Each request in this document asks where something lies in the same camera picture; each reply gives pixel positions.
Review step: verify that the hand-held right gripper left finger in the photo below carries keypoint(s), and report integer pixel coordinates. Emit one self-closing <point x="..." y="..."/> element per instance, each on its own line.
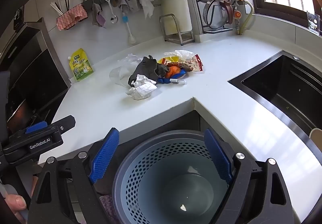
<point x="105" y="156"/>

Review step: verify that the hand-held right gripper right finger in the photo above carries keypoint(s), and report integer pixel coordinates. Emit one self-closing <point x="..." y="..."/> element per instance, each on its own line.
<point x="217" y="156"/>

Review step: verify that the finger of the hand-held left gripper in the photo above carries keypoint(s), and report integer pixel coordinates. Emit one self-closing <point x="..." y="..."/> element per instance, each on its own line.
<point x="36" y="127"/>
<point x="66" y="122"/>

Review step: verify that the grey perforated waste bin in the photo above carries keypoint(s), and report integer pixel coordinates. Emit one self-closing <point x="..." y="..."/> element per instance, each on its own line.
<point x="161" y="163"/>

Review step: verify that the clear plastic glove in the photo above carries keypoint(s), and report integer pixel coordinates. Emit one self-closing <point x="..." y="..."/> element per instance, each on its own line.
<point x="118" y="75"/>

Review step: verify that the white paper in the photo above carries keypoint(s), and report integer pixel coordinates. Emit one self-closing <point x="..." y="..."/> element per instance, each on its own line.
<point x="140" y="92"/>

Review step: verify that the orange peel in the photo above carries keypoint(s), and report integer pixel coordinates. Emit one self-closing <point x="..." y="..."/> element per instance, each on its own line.
<point x="173" y="71"/>

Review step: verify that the red and white snack wrapper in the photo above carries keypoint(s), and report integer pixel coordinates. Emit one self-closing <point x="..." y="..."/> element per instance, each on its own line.
<point x="191" y="64"/>

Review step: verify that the person's left hand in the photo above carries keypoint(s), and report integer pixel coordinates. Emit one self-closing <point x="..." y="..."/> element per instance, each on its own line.
<point x="15" y="202"/>

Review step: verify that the black stove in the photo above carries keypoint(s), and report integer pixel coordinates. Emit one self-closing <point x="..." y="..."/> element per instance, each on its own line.
<point x="37" y="75"/>

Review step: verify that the purple floor mat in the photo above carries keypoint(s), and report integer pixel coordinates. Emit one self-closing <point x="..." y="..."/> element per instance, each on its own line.
<point x="108" y="209"/>

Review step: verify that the yellow green refill pouch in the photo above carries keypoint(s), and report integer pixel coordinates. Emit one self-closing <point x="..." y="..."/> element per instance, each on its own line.
<point x="80" y="65"/>

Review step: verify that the small white paper scrap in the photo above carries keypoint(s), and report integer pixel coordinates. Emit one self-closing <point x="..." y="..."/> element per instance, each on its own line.
<point x="183" y="207"/>

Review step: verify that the white plastic clip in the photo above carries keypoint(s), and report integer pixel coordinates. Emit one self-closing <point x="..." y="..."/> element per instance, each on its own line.
<point x="178" y="81"/>

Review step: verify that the clear plastic wrapper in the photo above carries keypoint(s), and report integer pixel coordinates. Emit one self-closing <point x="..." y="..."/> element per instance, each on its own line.
<point x="129" y="59"/>

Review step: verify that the black kitchen sink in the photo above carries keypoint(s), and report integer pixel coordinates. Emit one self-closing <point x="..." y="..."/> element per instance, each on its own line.
<point x="276" y="88"/>

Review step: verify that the blue glove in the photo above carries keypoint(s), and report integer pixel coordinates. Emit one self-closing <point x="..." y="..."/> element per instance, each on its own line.
<point x="163" y="80"/>

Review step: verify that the pink sponge cloth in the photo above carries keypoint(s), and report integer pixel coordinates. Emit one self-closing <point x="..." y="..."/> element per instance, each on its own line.
<point x="71" y="17"/>

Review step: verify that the purple rag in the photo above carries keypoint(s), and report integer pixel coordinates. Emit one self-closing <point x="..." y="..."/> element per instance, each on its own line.
<point x="101" y="20"/>

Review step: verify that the white plastic bag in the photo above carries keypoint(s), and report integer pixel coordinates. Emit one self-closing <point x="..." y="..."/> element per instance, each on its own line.
<point x="183" y="54"/>

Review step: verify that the white and blue bottle brush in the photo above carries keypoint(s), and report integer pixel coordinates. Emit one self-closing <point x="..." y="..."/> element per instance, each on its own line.
<point x="129" y="34"/>

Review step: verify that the white chopsticks bundle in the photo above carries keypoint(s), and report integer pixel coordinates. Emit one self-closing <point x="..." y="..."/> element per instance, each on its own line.
<point x="56" y="9"/>

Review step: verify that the steel spoon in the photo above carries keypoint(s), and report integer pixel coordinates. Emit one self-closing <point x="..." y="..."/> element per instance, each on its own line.
<point x="114" y="19"/>

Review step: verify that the steel cutting board rack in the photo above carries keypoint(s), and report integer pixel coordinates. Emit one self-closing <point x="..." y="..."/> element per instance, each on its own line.
<point x="186" y="37"/>

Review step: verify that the black lid rack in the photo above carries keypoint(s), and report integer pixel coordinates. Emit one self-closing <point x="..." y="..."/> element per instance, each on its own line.
<point x="216" y="30"/>

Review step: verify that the grey rag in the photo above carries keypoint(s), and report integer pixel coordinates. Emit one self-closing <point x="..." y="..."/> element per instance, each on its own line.
<point x="127" y="2"/>

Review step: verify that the glass pot lid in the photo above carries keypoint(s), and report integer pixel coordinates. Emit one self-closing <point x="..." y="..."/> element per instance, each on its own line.
<point x="213" y="17"/>

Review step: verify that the white rag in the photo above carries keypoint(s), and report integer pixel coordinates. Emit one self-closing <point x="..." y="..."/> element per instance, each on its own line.
<point x="146" y="0"/>

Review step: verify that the clear acrylic tag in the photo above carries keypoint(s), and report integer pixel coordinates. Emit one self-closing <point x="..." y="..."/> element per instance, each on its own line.
<point x="313" y="21"/>

